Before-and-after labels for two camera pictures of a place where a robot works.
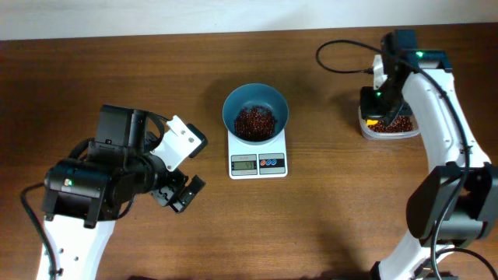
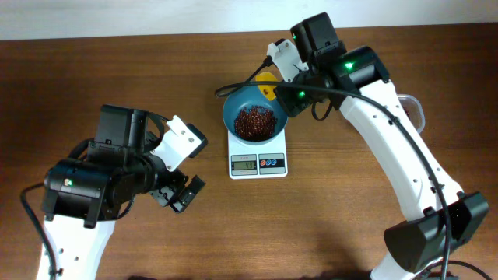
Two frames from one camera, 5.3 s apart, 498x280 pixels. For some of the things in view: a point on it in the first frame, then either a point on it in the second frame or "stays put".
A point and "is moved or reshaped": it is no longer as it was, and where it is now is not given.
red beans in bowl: x=254 y=124 stays put
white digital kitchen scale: x=253 y=162 stays put
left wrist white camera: x=177 y=145 stays put
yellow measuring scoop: x=371 y=122 is moved or reshaped
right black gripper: x=384 y=107 → x=288 y=98
